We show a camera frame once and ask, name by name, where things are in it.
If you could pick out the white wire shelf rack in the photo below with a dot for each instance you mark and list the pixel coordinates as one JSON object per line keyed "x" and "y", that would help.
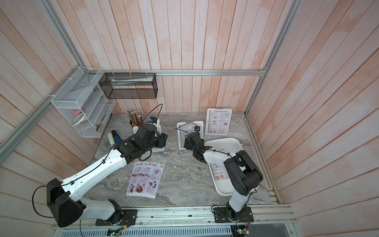
{"x": 81, "y": 93}

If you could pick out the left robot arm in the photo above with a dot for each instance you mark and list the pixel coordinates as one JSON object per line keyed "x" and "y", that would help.
{"x": 65, "y": 198}

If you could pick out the red special menu sheet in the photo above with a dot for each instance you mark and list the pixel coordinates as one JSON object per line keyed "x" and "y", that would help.
{"x": 133, "y": 180}
{"x": 149, "y": 179}

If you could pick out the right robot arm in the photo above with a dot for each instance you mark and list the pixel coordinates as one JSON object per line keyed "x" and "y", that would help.
{"x": 244, "y": 174}

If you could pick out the white eraser block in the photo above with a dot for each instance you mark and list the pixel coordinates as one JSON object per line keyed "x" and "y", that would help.
{"x": 111, "y": 139}

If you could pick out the red pencil cup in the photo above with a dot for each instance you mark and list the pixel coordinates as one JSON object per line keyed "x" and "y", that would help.
{"x": 134, "y": 125}

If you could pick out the coloured pencils bundle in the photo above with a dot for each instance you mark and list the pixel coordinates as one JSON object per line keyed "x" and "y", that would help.
{"x": 135, "y": 117}

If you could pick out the white tape roll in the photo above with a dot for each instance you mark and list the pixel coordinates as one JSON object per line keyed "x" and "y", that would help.
{"x": 78, "y": 119}

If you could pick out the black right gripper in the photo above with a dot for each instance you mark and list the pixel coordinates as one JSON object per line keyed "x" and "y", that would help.
{"x": 187, "y": 144}

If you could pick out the white menu holder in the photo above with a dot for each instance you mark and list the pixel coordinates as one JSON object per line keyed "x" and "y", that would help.
{"x": 183, "y": 133}
{"x": 155, "y": 149}
{"x": 219, "y": 121}

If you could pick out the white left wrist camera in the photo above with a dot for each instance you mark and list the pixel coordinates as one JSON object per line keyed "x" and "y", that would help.
{"x": 154, "y": 121}

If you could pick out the white plastic tray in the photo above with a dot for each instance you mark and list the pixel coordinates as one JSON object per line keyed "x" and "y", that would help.
{"x": 221, "y": 150}

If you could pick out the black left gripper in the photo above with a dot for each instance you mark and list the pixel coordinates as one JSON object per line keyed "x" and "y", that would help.
{"x": 162, "y": 140}

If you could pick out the black mesh basket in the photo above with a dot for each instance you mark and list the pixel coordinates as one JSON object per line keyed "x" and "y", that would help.
{"x": 129, "y": 85}

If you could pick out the white menu holder front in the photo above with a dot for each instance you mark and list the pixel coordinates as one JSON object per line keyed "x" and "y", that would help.
{"x": 219, "y": 121}

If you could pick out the blue stapler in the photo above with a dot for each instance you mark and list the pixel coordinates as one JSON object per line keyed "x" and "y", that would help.
{"x": 115, "y": 136}

